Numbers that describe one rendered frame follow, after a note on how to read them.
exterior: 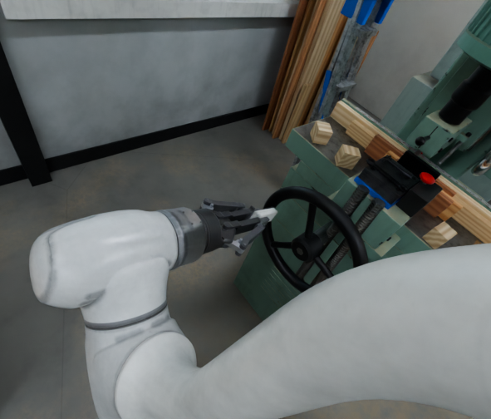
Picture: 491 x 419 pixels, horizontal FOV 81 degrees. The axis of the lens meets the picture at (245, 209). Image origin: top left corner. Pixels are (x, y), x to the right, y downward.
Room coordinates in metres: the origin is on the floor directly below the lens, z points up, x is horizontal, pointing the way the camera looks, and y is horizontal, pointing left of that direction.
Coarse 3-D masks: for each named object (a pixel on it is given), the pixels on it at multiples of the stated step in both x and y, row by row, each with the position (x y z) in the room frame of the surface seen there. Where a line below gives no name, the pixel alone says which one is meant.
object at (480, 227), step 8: (352, 128) 0.79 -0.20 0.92; (360, 128) 0.78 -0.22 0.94; (352, 136) 0.78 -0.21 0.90; (360, 136) 0.77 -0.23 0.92; (368, 136) 0.76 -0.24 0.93; (360, 144) 0.76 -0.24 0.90; (368, 144) 0.75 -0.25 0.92; (456, 200) 0.61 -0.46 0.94; (464, 208) 0.60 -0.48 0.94; (472, 208) 0.61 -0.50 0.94; (456, 216) 0.59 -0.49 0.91; (464, 216) 0.59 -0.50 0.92; (472, 216) 0.58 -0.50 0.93; (480, 216) 0.59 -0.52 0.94; (464, 224) 0.58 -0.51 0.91; (472, 224) 0.57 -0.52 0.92; (480, 224) 0.57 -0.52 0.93; (488, 224) 0.57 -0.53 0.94; (472, 232) 0.57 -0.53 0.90; (480, 232) 0.56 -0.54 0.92; (488, 232) 0.56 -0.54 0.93; (488, 240) 0.55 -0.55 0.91
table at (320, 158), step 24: (288, 144) 0.70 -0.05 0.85; (312, 144) 0.67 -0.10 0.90; (336, 144) 0.72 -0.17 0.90; (312, 168) 0.65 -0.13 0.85; (336, 168) 0.62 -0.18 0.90; (360, 168) 0.65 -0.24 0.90; (336, 192) 0.56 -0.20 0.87; (408, 240) 0.49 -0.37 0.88; (456, 240) 0.52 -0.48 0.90; (480, 240) 0.55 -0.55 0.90
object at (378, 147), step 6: (378, 138) 0.73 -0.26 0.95; (372, 144) 0.73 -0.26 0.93; (378, 144) 0.72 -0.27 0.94; (384, 144) 0.72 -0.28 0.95; (390, 144) 0.72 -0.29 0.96; (366, 150) 0.73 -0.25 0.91; (372, 150) 0.72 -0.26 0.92; (378, 150) 0.72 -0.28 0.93; (384, 150) 0.71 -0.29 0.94; (396, 150) 0.70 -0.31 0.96; (372, 156) 0.72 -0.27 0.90; (378, 156) 0.71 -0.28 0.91; (438, 180) 0.64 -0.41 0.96; (444, 186) 0.62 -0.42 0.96; (450, 192) 0.61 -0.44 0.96
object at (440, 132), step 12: (432, 120) 0.67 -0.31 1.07; (444, 120) 0.69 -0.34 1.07; (468, 120) 0.74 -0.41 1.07; (420, 132) 0.67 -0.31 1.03; (432, 132) 0.66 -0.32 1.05; (444, 132) 0.64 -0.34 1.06; (456, 132) 0.66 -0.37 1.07; (432, 144) 0.65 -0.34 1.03; (444, 144) 0.65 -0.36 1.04; (432, 156) 0.64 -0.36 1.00
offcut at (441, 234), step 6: (444, 222) 0.52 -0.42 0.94; (438, 228) 0.49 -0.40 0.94; (444, 228) 0.50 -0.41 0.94; (450, 228) 0.50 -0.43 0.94; (426, 234) 0.48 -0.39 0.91; (432, 234) 0.48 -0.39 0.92; (438, 234) 0.48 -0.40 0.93; (444, 234) 0.48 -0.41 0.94; (450, 234) 0.48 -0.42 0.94; (426, 240) 0.48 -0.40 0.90; (432, 240) 0.47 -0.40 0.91; (438, 240) 0.47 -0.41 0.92; (444, 240) 0.47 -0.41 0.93; (432, 246) 0.47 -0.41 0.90; (438, 246) 0.46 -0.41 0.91
